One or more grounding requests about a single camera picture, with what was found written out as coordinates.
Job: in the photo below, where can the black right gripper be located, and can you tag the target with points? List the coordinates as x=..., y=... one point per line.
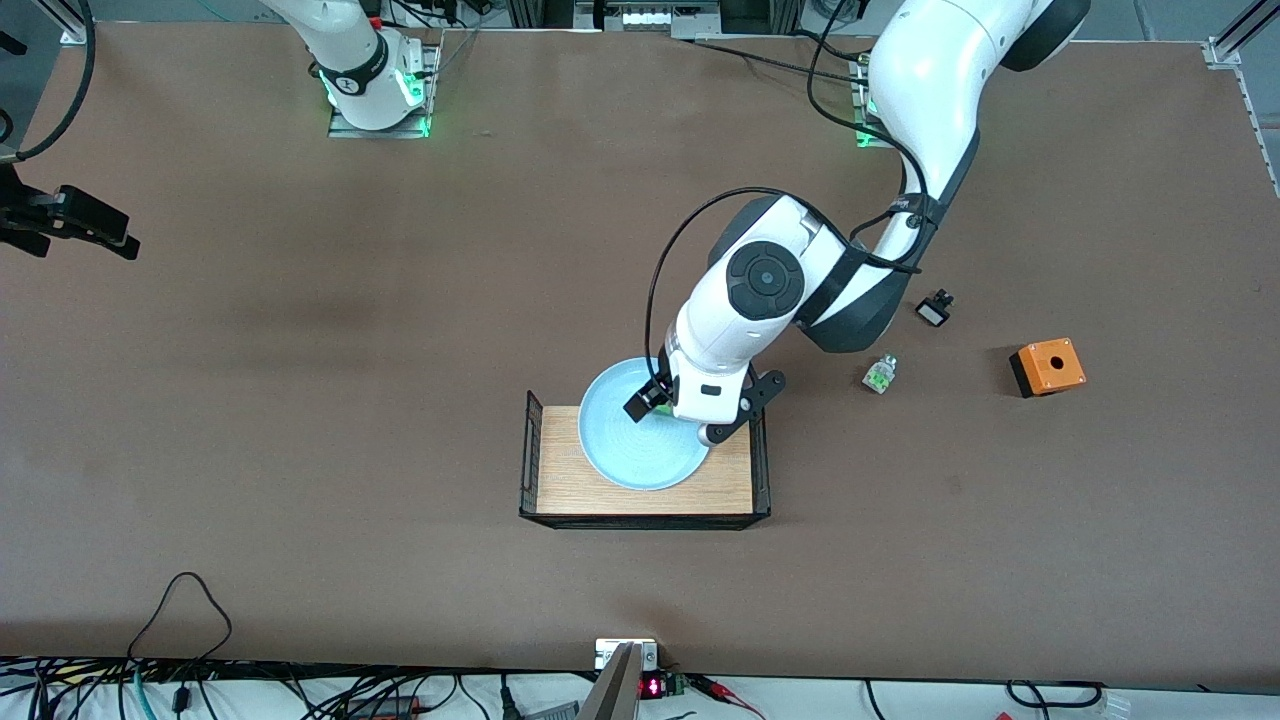
x=40, y=217

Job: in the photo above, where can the circuit board red display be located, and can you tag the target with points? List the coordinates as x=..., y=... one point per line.
x=652, y=688

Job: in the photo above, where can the orange box with round hole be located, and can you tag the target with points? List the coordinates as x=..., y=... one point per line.
x=1050, y=372

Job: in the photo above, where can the green push button switch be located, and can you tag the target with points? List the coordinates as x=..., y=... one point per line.
x=880, y=376

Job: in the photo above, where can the light blue round plate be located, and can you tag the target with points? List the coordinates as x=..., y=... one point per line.
x=630, y=450

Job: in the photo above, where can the silver metal bracket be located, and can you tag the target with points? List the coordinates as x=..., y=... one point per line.
x=605, y=655

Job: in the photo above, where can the white power strip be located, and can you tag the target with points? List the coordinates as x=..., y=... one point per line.
x=650, y=18

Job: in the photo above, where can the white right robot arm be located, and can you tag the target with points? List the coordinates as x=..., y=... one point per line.
x=350, y=60

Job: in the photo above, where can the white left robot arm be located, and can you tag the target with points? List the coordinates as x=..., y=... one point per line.
x=930, y=80

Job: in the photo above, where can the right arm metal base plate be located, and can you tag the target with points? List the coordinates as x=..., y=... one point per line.
x=380, y=132

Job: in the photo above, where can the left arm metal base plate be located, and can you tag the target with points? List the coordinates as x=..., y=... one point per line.
x=863, y=140

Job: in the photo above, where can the small black switch module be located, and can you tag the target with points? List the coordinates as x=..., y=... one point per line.
x=933, y=312

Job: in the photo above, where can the red test lead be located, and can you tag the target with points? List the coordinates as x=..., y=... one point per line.
x=712, y=686

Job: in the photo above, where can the grey metal mounting bar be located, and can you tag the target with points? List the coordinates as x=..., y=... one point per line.
x=612, y=695

